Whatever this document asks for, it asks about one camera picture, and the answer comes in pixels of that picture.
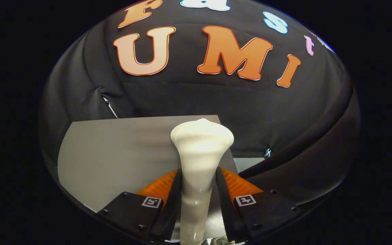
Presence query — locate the black backdrop cloth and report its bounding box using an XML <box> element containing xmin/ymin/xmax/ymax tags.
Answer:
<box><xmin>38</xmin><ymin>0</ymin><xmax>361</xmax><ymax>218</ymax></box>

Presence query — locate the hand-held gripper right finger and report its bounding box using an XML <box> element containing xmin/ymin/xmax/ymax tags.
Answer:
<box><xmin>215</xmin><ymin>167</ymin><xmax>302</xmax><ymax>243</ymax></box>

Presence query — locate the grey drawer cabinet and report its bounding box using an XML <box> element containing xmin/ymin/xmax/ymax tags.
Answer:
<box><xmin>57</xmin><ymin>115</ymin><xmax>239</xmax><ymax>239</ymax></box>

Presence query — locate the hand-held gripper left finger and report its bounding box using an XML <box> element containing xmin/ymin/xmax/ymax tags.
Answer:
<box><xmin>97</xmin><ymin>168</ymin><xmax>183</xmax><ymax>244</ymax></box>

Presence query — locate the white garment steamer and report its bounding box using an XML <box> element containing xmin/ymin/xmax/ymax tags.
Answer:
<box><xmin>170</xmin><ymin>118</ymin><xmax>234</xmax><ymax>245</ymax></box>

